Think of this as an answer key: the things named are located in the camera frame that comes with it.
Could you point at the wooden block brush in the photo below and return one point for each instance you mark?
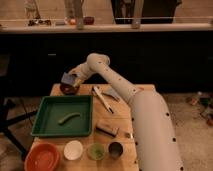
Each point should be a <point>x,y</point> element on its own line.
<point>107,129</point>

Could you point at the white small bowl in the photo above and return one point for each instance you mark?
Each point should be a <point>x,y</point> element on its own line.
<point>73,150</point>

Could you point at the dark red background bowl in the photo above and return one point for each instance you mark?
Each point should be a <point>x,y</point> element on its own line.
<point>88,20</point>

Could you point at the black chair base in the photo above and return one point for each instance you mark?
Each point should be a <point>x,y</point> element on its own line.
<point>5,123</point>

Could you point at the blue sponge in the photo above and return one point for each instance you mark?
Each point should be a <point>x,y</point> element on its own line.
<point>69,79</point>

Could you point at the green bean pod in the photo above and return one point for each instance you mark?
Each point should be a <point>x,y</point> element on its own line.
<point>67,117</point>

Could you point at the white handled knife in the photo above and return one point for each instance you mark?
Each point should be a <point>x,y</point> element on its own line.
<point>100,96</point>

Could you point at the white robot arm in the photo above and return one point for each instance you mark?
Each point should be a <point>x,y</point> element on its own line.
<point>157,145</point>

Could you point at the silver fork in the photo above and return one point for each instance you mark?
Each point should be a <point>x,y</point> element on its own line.
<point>129,135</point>

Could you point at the green plastic tray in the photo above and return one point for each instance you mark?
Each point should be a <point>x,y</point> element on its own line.
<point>53,108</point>

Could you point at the dark purple bowl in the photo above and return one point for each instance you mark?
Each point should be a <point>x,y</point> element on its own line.
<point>68,89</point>

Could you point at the orange bowl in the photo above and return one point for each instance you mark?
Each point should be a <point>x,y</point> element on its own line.
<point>42,157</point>

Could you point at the metal cup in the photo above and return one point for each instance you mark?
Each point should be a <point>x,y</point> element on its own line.
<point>115,150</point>

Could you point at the light green cup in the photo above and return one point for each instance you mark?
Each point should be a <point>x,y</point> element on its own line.
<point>96,151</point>

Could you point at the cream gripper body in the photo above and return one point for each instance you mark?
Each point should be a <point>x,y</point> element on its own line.
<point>78,76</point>

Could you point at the wooden table board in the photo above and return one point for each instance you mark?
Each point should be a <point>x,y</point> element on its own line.
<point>121,119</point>

